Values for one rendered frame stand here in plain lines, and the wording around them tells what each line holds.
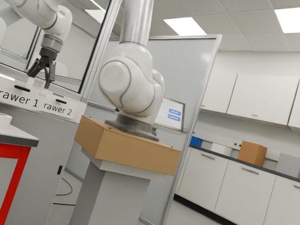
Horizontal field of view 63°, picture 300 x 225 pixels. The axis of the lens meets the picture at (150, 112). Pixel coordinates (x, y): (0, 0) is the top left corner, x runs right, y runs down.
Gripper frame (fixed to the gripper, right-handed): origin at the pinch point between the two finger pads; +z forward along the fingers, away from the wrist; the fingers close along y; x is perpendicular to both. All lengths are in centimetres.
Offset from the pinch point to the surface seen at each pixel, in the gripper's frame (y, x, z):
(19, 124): 24.2, -11.8, 19.9
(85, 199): -41, -11, 35
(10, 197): -35, 15, 35
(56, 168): 24, -45, 43
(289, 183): -89, -281, 11
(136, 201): -57, -22, 29
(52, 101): 22.4, -24.4, 2.1
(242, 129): 0, -361, -48
